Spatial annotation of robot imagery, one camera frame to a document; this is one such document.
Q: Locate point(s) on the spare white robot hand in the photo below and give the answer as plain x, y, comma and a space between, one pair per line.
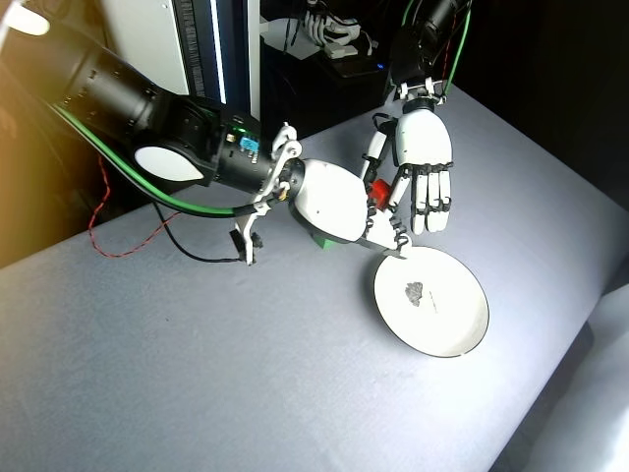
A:
324, 22

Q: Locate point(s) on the red block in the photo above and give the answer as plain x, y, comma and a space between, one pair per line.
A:
379, 192

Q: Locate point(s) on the grey table cloth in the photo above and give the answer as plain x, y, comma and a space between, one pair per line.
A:
245, 354

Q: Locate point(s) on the white plate with dark rim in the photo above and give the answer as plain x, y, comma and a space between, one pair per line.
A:
442, 314

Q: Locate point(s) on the green block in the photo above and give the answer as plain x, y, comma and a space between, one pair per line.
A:
325, 243

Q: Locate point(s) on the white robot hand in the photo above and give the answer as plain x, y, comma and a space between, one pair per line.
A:
422, 137
334, 201

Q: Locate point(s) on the black cabinet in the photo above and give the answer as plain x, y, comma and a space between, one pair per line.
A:
314, 93

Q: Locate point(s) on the flat black device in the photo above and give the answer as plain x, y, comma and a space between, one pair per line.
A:
359, 68

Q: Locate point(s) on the white robot body column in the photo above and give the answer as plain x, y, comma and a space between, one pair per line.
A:
147, 44

